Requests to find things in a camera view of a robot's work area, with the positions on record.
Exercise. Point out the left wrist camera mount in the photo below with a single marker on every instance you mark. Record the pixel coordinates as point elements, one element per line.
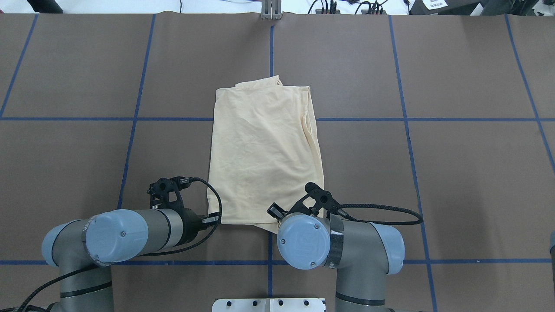
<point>165,193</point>

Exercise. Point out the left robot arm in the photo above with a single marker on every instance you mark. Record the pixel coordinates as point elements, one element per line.
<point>84,250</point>

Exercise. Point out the aluminium frame post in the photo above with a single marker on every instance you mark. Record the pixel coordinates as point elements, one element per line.
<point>271,9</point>

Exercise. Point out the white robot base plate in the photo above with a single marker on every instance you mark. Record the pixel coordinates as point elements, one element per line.
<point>270,305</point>

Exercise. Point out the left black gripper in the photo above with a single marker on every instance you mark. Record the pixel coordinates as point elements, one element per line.
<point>190,223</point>

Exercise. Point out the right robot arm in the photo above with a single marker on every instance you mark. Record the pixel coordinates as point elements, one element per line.
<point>363,254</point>

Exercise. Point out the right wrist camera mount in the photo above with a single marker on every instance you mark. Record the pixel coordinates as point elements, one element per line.
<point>310,204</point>

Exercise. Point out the beige long-sleeve printed shirt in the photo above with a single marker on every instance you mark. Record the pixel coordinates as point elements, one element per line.
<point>264,150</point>

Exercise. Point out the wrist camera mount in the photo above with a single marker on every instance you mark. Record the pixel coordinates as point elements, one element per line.
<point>165,193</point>
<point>310,204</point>

